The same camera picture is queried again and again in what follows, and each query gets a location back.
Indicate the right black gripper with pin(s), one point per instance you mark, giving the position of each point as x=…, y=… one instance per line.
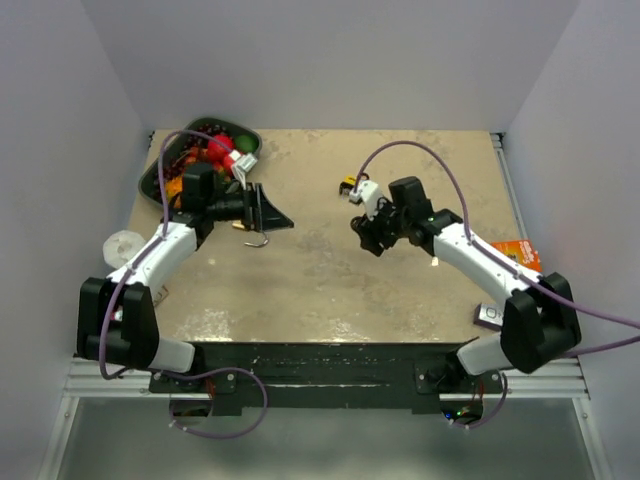
x=367, y=229

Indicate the green lime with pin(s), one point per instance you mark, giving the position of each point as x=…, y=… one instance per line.
x=246, y=143

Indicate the yellow padlock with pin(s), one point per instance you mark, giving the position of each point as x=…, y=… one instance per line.
x=348, y=185

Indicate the white tissue roll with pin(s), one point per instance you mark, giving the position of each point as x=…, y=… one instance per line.
x=121, y=247

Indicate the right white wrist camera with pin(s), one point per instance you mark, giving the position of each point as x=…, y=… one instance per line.
x=367, y=193

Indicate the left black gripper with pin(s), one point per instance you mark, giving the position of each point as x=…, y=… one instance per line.
x=259, y=212

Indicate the dark cherries bunch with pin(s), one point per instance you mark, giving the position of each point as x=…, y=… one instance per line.
x=184, y=150

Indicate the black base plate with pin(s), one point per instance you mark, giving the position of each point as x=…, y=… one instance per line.
x=401, y=376

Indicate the purple white card box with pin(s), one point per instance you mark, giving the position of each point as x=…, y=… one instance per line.
x=488, y=316

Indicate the orange razor package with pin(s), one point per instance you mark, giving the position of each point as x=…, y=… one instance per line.
x=522, y=251

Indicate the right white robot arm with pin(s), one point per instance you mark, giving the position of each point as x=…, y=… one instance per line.
x=538, y=324

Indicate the aluminium frame rail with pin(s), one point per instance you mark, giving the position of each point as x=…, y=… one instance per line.
x=497, y=142

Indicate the red pomegranate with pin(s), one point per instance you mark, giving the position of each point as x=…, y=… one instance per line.
x=219, y=147

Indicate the dark green fruit tray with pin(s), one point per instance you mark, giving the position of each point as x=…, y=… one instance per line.
x=230, y=128

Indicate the toy pineapple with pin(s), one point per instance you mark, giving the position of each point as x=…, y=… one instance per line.
x=173, y=191

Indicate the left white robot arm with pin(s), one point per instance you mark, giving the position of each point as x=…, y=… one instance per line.
x=116, y=319

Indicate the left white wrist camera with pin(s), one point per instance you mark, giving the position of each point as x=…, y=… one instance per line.
x=241, y=165

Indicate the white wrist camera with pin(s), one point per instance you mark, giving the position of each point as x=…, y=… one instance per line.
x=367, y=193
x=241, y=165

